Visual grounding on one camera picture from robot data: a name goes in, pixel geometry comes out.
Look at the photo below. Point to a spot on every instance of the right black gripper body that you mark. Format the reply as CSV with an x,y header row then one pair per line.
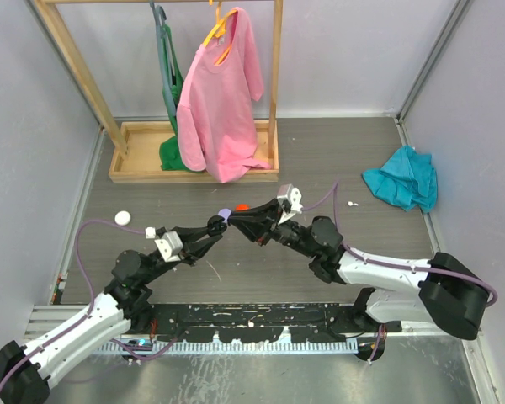
x,y
280,231

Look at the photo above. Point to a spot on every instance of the pink t-shirt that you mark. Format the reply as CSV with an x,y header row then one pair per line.
x,y
216,127

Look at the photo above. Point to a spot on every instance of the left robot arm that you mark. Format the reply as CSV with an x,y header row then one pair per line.
x,y
29,372

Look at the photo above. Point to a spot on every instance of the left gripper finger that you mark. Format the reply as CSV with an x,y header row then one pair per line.
x,y
197,250
201,230

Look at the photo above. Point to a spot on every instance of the orange earbud charging case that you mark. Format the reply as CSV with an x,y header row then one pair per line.
x,y
242,207

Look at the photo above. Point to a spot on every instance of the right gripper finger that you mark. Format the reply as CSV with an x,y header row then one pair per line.
x,y
251,215
255,232

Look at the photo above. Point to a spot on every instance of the yellow hanger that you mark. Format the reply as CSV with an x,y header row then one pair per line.
x,y
219,31

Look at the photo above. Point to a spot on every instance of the purple earbud charging case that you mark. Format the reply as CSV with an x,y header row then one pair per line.
x,y
225,213

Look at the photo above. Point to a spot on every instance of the wooden clothes rack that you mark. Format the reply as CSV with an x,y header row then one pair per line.
x,y
136,143

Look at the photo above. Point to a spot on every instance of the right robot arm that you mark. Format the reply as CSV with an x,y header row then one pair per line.
x,y
440,290

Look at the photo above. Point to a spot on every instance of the white slotted cable duct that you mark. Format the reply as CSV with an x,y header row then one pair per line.
x,y
279,347

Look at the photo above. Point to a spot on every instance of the teal cloth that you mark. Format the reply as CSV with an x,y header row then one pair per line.
x,y
406,180

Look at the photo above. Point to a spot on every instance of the white earbud charging case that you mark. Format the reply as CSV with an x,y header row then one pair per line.
x,y
122,218

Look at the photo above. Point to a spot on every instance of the grey-blue hanger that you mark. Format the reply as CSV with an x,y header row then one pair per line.
x,y
166,61

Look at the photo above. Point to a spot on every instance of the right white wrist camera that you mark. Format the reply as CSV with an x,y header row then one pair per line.
x,y
289,198

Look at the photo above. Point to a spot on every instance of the black earbud charging case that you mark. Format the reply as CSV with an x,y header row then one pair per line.
x,y
216,225

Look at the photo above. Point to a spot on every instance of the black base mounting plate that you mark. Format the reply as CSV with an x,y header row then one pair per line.
x,y
252,323

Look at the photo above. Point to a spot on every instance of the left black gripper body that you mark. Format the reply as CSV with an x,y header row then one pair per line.
x,y
183,253

